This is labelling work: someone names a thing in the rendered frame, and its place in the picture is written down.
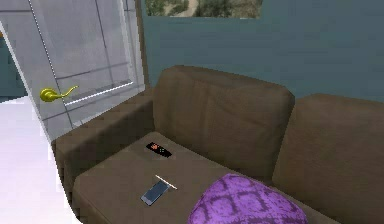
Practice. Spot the brown sofa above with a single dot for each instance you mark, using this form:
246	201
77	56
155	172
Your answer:
220	113

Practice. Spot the purple patterned cushion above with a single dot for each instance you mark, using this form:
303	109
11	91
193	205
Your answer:
246	201

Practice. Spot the thin white pencil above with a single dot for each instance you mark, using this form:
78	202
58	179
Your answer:
166	182

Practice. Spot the grey room door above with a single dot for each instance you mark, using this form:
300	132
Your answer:
80	50

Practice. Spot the blue-grey mobile phone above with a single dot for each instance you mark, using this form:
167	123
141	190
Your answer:
154	193

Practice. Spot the black remote control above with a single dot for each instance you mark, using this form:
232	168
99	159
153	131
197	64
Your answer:
159	149

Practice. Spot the framed landscape picture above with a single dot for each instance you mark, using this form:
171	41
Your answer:
203	7

